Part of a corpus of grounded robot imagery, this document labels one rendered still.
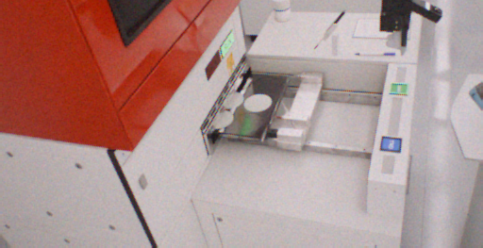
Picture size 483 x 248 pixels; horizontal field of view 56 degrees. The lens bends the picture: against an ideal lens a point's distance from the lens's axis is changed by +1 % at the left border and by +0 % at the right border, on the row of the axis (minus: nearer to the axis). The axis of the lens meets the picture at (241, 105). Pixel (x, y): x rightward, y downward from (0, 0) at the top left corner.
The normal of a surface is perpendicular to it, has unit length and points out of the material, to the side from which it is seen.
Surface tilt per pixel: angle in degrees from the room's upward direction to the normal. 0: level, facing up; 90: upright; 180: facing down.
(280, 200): 0
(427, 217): 0
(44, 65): 90
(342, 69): 90
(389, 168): 0
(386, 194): 90
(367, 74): 90
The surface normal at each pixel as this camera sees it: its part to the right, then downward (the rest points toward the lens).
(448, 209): -0.16, -0.77
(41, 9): -0.33, 0.62
